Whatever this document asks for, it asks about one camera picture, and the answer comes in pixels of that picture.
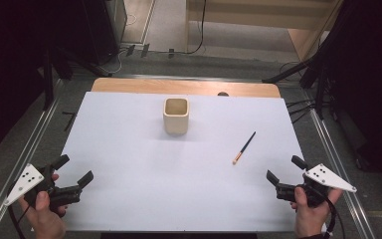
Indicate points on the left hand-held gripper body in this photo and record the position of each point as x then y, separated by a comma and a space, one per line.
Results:
25, 184

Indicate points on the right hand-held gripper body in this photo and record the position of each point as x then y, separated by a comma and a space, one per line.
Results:
325, 177

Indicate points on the black makeup brush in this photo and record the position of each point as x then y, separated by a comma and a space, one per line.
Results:
244, 148

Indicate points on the beige square cup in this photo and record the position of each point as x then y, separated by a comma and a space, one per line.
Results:
175, 122

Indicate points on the person's left hand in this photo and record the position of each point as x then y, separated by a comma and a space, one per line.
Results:
44, 220

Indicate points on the person's right hand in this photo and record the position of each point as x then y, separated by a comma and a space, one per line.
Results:
310, 219

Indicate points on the white table sheet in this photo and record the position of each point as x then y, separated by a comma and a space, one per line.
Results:
146, 182

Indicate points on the black metal stand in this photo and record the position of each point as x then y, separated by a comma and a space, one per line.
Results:
48, 79

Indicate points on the dark round table grommet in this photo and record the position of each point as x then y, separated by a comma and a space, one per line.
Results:
223, 94

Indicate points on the black tripod stand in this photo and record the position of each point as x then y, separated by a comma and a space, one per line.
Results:
318, 63

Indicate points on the wooden table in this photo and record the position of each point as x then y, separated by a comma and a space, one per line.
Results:
146, 85

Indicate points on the black cabinet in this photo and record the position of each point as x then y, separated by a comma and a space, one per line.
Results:
102, 26

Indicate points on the light wooden shelf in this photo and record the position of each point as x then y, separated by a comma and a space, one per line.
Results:
262, 16

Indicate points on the metal floor rail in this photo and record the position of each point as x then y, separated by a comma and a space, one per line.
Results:
16, 169
341, 172

